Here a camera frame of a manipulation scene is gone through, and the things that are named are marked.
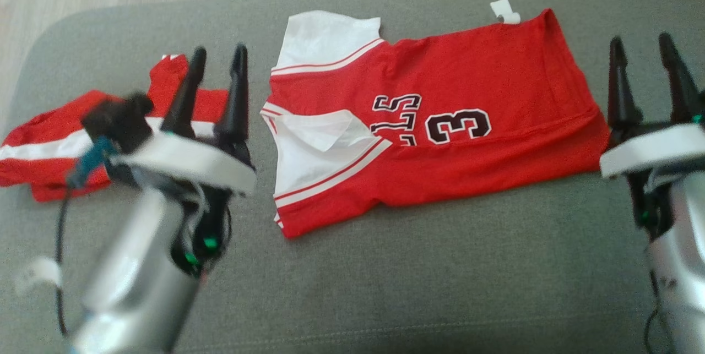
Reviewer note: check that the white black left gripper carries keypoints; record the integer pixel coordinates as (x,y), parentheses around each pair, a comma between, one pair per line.
(193,161)

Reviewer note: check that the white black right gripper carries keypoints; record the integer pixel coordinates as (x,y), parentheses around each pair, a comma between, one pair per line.
(655,150)

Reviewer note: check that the red shorts white stripe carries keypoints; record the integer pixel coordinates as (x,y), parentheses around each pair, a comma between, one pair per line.
(49,178)

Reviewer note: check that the red basketball jersey white sleeves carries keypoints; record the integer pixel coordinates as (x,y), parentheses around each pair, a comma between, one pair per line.
(468,67)

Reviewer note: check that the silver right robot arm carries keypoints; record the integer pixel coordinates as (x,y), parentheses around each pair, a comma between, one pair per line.
(683,266)

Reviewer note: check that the large grey sofa ottoman cushion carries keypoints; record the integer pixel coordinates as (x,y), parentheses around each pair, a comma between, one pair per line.
(440,288)

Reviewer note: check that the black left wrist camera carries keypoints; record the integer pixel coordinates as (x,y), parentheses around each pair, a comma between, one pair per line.
(118,120)

